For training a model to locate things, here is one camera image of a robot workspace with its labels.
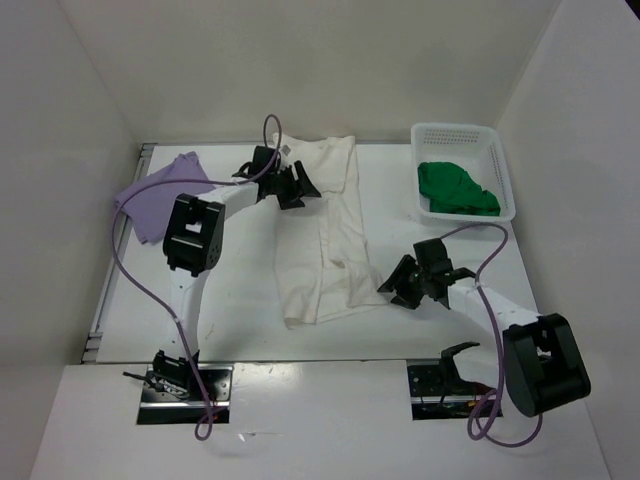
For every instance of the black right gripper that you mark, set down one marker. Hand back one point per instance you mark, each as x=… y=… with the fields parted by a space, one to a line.
x=397 y=280

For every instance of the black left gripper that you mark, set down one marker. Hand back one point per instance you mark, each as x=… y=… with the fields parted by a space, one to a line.
x=290 y=199

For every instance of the white t shirt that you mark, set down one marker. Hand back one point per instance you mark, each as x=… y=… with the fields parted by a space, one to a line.
x=322 y=266

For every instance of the purple t shirt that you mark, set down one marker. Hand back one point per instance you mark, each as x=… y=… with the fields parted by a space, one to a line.
x=150 y=210

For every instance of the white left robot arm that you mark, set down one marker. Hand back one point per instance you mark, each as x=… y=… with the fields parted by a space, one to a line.
x=193 y=245

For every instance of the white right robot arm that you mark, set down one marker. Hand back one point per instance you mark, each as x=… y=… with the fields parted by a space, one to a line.
x=541 y=362

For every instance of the green t shirt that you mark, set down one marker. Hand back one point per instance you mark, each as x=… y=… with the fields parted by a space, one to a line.
x=451 y=190

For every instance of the white plastic laundry basket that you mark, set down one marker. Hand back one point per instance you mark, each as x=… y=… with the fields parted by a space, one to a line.
x=476 y=149

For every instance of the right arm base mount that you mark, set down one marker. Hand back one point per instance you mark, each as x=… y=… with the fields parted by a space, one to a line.
x=436 y=395

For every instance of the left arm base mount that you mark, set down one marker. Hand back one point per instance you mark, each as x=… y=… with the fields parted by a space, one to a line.
x=159 y=405

